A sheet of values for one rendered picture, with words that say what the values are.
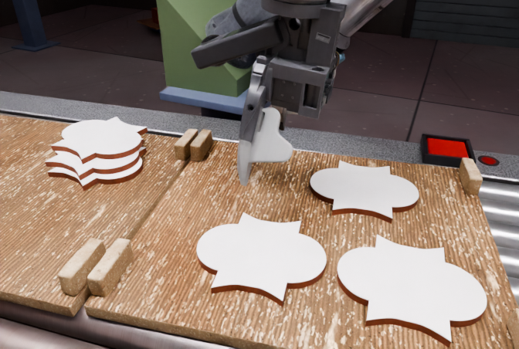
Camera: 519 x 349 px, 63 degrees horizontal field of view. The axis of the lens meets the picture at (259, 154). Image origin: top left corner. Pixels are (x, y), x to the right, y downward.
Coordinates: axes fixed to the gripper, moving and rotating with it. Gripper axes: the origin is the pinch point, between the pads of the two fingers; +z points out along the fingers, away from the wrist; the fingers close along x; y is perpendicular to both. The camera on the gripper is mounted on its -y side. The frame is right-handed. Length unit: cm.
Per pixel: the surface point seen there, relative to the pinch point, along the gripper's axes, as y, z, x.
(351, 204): 12.8, 3.4, -0.4
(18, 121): -47.4, 10.4, 5.5
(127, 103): -167, 118, 199
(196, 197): -6.7, 6.3, -4.4
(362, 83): -6, 103, 302
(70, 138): -29.8, 5.7, -0.8
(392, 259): 18.4, 2.8, -8.7
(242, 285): 4.8, 4.2, -17.2
